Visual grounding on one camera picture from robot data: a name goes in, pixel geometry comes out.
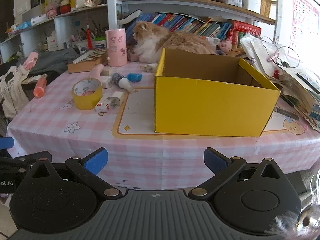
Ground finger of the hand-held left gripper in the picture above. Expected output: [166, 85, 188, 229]
[0, 136, 14, 151]
[0, 151, 52, 174]

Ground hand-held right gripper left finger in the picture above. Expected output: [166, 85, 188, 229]
[26, 148, 122, 197]

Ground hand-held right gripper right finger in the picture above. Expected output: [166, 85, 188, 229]
[189, 147, 288, 197]

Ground yellow cardboard box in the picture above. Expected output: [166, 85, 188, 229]
[154, 48, 281, 137]

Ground white staples box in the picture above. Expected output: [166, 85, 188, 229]
[95, 96, 112, 112]

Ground yellow tape roll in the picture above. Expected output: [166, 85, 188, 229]
[72, 78, 103, 110]

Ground white charger plug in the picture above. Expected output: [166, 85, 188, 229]
[109, 91, 125, 108]

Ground white tissue pack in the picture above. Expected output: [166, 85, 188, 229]
[100, 76, 114, 89]

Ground dark blue white tube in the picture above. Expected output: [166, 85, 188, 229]
[111, 72, 133, 92]

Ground pink fluffy plush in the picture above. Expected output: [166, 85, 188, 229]
[90, 64, 104, 79]

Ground pink checkered desktop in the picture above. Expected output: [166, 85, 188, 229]
[6, 60, 320, 190]

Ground white garment with black print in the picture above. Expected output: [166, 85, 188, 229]
[0, 65, 38, 110]

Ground orange tube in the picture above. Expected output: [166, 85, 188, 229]
[33, 74, 48, 98]

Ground pink glove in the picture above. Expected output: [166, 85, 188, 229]
[23, 51, 39, 70]

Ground grey marker pen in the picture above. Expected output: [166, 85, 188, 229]
[275, 107, 300, 120]

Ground beige sponge block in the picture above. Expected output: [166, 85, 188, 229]
[99, 66, 120, 77]

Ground wooden chessboard box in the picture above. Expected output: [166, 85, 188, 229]
[67, 49, 109, 74]

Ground grey cloth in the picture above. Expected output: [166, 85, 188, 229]
[24, 47, 80, 75]

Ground white plastic case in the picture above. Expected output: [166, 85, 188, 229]
[73, 51, 94, 64]

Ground white box with red label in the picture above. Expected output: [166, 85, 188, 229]
[47, 36, 58, 52]

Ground pile of papers and bags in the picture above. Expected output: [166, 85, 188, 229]
[240, 34, 320, 133]

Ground pink pig toy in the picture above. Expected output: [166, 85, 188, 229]
[219, 39, 233, 55]

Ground pink canister with stickers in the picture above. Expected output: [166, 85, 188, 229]
[104, 28, 128, 67]

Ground blue wipes pack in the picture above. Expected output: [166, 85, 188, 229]
[15, 21, 32, 31]

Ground red tassel doll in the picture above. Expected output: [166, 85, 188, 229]
[86, 24, 92, 50]

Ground pen holder with pens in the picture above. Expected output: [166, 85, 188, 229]
[70, 21, 108, 48]

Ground white wipes pack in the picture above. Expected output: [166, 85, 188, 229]
[30, 15, 47, 26]

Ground orange and white cat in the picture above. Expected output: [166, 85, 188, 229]
[132, 21, 218, 72]

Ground row of red books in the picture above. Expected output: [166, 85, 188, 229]
[226, 21, 262, 50]

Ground dark wooden door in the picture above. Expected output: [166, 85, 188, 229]
[0, 0, 16, 42]

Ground pink gift box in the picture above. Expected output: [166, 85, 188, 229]
[46, 5, 60, 18]

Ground row of colourful books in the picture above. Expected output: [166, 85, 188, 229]
[125, 12, 233, 43]

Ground red round jar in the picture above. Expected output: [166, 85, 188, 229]
[60, 0, 71, 14]

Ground white shelf unit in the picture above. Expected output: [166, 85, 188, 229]
[0, 0, 280, 63]

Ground white storage box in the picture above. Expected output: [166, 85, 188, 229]
[242, 0, 262, 14]

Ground pink alphabet wall poster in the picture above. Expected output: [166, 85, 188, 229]
[289, 0, 320, 63]

